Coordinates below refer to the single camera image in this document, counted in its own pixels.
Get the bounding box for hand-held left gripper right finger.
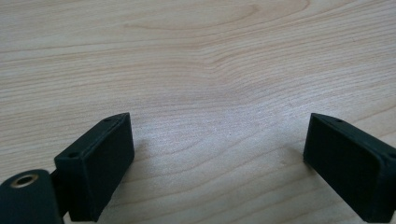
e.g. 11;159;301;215
303;112;396;224

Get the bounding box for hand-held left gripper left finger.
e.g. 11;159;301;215
53;112;135;223

